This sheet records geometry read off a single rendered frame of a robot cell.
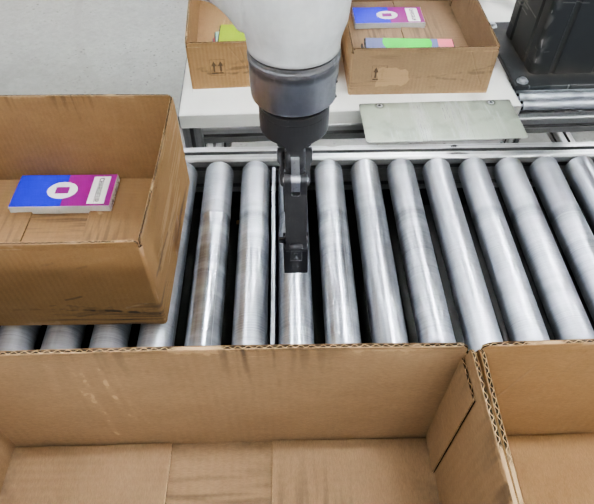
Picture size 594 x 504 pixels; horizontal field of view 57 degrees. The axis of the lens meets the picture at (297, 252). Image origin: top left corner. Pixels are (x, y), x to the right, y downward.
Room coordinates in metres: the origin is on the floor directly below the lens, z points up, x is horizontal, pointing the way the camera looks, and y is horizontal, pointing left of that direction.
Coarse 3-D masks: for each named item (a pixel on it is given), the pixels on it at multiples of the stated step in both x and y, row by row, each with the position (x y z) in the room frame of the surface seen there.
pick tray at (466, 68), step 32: (352, 0) 1.33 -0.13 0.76; (384, 0) 1.33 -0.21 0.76; (416, 0) 1.33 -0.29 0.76; (448, 0) 1.32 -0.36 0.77; (352, 32) 1.18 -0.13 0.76; (384, 32) 1.18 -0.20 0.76; (416, 32) 1.18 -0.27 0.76; (448, 32) 1.18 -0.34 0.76; (480, 32) 1.07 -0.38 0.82; (352, 64) 0.95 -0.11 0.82; (384, 64) 0.95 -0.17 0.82; (416, 64) 0.95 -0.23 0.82; (448, 64) 0.95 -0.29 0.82; (480, 64) 0.96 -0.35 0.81
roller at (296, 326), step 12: (288, 276) 0.50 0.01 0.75; (300, 276) 0.49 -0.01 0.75; (288, 288) 0.47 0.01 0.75; (300, 288) 0.47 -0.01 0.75; (288, 300) 0.45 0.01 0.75; (300, 300) 0.45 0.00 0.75; (288, 312) 0.43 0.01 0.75; (300, 312) 0.43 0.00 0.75; (312, 312) 0.44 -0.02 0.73; (288, 324) 0.41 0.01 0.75; (300, 324) 0.41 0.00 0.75; (312, 324) 0.42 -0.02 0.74; (288, 336) 0.39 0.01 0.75; (300, 336) 0.39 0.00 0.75; (312, 336) 0.40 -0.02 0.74
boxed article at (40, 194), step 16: (32, 176) 0.69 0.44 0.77; (48, 176) 0.69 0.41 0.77; (64, 176) 0.69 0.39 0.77; (80, 176) 0.69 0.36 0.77; (96, 176) 0.69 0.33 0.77; (112, 176) 0.69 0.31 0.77; (16, 192) 0.65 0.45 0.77; (32, 192) 0.65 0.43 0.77; (48, 192) 0.65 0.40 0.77; (64, 192) 0.65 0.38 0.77; (80, 192) 0.65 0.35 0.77; (96, 192) 0.65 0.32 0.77; (112, 192) 0.65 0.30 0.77; (16, 208) 0.61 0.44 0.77; (32, 208) 0.61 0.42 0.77; (48, 208) 0.62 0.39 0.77; (64, 208) 0.62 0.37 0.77; (80, 208) 0.62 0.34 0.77; (96, 208) 0.62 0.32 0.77
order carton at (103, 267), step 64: (0, 128) 0.70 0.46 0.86; (64, 128) 0.70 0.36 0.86; (128, 128) 0.70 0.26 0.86; (0, 192) 0.66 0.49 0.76; (128, 192) 0.66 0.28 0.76; (0, 256) 0.41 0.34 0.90; (64, 256) 0.41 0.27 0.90; (128, 256) 0.41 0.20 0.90; (0, 320) 0.41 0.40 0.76; (64, 320) 0.41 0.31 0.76; (128, 320) 0.41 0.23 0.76
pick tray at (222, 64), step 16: (192, 0) 1.18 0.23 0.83; (192, 16) 1.14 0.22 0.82; (208, 16) 1.25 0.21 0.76; (224, 16) 1.25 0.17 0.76; (192, 32) 1.10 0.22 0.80; (208, 32) 1.18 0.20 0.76; (192, 48) 0.97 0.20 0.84; (208, 48) 0.97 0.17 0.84; (224, 48) 0.97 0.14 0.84; (240, 48) 0.98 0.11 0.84; (192, 64) 0.97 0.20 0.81; (208, 64) 0.97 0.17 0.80; (224, 64) 0.97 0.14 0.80; (240, 64) 0.98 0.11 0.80; (192, 80) 0.97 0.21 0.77; (208, 80) 0.97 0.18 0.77; (224, 80) 0.98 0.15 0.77; (240, 80) 0.98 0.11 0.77
